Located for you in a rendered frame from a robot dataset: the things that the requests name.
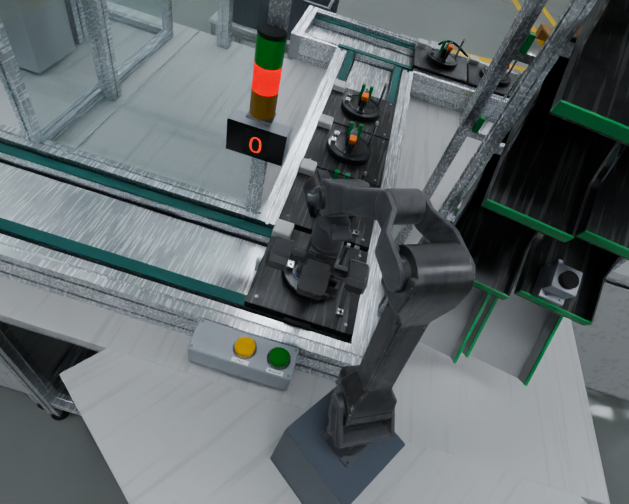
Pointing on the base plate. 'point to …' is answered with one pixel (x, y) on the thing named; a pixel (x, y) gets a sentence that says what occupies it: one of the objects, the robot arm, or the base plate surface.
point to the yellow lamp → (262, 106)
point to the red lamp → (266, 81)
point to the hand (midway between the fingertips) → (312, 280)
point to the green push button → (279, 357)
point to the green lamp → (269, 53)
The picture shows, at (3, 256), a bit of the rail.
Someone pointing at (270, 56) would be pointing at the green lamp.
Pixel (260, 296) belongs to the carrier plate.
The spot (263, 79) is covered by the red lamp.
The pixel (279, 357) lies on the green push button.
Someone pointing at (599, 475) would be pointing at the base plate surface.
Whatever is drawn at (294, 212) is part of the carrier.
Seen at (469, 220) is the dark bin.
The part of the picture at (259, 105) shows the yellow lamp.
